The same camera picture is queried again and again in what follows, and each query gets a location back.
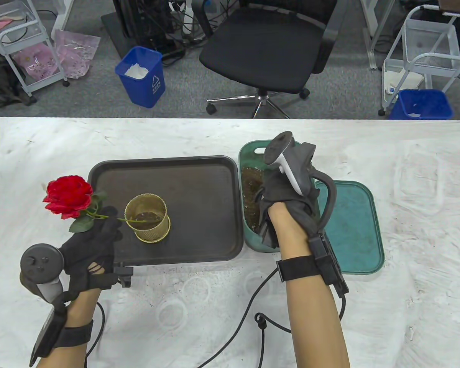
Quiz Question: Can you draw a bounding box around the person's left hand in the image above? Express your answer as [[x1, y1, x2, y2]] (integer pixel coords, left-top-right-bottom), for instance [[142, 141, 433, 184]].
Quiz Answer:
[[59, 217, 123, 294]]

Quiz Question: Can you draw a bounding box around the person's right hand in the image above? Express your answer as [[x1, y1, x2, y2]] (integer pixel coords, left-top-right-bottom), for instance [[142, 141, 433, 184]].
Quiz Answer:
[[255, 169, 322, 250]]

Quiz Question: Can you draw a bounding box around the brown potting mix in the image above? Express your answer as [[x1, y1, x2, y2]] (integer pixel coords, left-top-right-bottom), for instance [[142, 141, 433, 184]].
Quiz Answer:
[[241, 167, 269, 232], [132, 210, 163, 230]]

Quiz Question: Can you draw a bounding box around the red artificial rose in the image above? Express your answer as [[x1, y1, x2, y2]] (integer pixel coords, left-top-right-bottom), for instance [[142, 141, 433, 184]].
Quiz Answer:
[[43, 176, 150, 233]]

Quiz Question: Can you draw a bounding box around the teal plastic bin lid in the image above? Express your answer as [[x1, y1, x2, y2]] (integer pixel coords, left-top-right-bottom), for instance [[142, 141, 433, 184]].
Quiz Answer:
[[315, 180, 385, 275]]

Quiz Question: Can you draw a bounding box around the person's right forearm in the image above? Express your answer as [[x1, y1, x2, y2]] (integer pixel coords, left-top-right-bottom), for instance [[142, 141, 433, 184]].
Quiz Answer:
[[268, 203, 350, 368]]

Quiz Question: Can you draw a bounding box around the person's left forearm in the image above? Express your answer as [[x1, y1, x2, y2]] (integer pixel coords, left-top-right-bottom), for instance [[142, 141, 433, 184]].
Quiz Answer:
[[36, 287, 102, 368]]

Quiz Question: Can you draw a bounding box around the gray right hand controller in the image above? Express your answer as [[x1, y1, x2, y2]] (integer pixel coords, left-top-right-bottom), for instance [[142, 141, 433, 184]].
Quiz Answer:
[[264, 131, 337, 230]]

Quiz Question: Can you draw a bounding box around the gray hand controller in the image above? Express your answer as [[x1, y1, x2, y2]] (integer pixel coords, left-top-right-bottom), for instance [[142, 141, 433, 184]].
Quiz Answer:
[[264, 131, 337, 230], [20, 244, 75, 303]]

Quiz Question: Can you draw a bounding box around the gray left hand controller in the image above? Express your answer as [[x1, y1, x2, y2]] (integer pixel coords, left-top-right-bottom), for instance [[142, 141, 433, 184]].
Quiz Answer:
[[20, 244, 75, 303]]

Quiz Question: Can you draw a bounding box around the teal plastic storage bin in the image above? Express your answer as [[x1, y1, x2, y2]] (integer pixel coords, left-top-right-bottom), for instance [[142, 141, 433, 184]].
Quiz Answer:
[[238, 139, 321, 253]]

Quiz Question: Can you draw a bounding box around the gold ribbed flower pot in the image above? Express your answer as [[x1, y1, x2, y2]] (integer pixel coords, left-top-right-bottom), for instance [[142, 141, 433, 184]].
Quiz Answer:
[[124, 194, 171, 243]]

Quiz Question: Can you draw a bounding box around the dark brown plastic tray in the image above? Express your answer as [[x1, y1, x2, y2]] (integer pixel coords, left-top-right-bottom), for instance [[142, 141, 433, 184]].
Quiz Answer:
[[75, 155, 244, 266]]

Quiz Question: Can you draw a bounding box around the black office chair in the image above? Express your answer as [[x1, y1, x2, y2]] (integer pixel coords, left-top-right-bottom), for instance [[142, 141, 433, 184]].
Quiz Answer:
[[192, 0, 338, 118]]

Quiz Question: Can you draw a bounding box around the blue plastic waste bin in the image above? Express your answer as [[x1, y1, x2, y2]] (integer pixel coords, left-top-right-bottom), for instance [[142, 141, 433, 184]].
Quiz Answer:
[[388, 89, 453, 120]]

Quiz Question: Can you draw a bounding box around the blue bin with white paper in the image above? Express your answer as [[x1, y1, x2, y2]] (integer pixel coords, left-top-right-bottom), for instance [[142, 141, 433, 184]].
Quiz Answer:
[[115, 46, 166, 108]]

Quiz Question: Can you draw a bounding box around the dark backpack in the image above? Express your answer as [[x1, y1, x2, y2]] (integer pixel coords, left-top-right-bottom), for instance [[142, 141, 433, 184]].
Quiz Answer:
[[0, 48, 38, 111]]

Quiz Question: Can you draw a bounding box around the white power strip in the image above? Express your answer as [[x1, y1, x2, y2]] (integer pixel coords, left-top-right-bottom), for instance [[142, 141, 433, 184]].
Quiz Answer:
[[169, 0, 194, 35]]

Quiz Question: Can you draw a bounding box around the pink plastic bag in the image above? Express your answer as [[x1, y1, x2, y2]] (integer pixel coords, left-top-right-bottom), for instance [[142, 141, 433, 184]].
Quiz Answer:
[[54, 30, 101, 79]]

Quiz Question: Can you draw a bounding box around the white cart with white box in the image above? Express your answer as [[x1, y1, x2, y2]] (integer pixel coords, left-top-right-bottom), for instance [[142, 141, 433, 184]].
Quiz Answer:
[[378, 6, 460, 117]]

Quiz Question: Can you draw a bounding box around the black computer tower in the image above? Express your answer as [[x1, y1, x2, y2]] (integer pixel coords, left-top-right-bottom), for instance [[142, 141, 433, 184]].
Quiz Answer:
[[112, 0, 177, 52]]

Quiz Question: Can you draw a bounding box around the white cart with pink bag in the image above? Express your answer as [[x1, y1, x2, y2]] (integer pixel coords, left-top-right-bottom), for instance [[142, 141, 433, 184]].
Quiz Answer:
[[0, 0, 69, 97]]

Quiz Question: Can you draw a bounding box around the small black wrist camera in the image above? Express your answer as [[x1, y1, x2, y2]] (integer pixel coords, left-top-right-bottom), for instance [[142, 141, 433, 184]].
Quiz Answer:
[[114, 266, 134, 288]]

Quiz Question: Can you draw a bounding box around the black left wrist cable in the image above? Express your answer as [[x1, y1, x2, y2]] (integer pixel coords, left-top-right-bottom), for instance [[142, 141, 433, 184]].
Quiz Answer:
[[85, 301, 106, 368]]

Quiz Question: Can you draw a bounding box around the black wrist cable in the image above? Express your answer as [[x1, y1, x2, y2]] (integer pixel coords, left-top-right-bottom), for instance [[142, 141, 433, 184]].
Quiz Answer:
[[192, 268, 347, 368], [85, 301, 106, 368]]

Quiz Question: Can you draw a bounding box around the right wrist strap with box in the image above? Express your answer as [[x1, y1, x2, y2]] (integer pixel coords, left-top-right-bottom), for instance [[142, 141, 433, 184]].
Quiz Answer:
[[276, 234, 349, 297]]

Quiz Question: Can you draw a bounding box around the wrist strap with box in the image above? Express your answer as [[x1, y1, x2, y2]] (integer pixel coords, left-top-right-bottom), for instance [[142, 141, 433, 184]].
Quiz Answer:
[[30, 303, 94, 366], [276, 234, 349, 297]]

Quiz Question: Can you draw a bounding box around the left wrist strap with box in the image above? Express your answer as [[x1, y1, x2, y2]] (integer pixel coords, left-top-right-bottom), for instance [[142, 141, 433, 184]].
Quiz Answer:
[[30, 303, 94, 366]]

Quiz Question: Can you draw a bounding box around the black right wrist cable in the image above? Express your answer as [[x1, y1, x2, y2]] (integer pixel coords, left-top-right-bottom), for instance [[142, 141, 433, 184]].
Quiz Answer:
[[192, 268, 347, 368]]

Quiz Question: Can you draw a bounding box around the white table leg frame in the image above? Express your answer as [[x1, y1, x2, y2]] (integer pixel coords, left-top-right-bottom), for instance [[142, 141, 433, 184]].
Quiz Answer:
[[360, 0, 395, 70], [51, 0, 75, 41]]

